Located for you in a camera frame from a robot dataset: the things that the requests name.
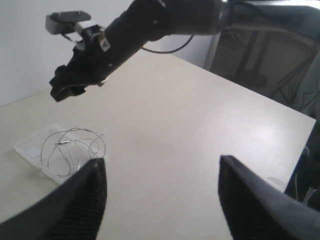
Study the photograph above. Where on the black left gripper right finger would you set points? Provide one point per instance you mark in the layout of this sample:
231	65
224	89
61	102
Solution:
255	210

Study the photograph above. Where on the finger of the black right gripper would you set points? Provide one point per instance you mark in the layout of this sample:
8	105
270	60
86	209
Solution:
63	77
60	93

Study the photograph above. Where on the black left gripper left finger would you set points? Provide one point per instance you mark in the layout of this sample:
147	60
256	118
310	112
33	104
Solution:
73	211

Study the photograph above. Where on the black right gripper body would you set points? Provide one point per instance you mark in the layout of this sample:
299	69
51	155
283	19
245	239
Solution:
101	52

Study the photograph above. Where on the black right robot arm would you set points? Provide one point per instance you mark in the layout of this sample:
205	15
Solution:
210	17

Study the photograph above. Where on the clear plastic storage box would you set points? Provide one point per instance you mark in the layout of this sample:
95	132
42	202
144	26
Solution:
59	153

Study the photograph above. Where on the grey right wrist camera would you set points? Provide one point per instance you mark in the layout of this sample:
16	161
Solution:
63	22

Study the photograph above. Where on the dark metal frame stand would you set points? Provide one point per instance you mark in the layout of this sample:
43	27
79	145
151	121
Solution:
279	65

